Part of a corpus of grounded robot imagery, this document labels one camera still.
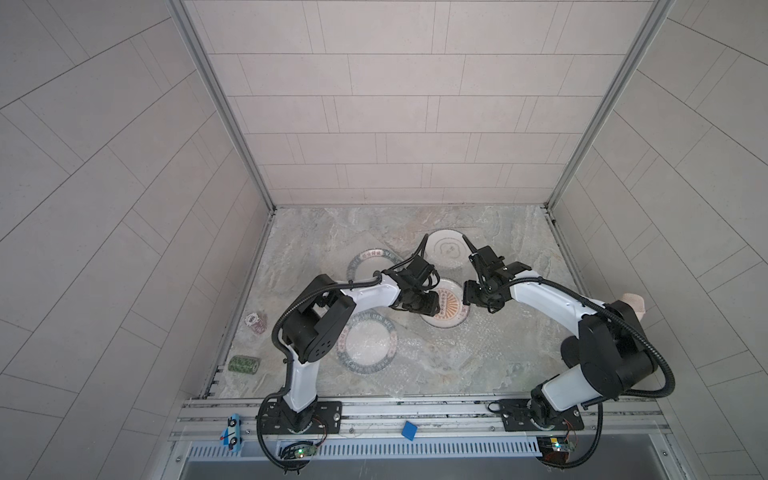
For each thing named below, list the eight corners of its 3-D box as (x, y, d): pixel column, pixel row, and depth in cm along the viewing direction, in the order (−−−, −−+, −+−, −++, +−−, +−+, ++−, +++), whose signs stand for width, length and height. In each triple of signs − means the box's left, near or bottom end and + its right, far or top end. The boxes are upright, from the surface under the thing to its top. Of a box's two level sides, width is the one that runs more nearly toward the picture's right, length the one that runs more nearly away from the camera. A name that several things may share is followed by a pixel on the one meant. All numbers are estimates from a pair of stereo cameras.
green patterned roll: (232, 374, 79) (225, 371, 76) (237, 359, 81) (231, 355, 78) (257, 374, 79) (252, 371, 76) (261, 359, 81) (256, 355, 78)
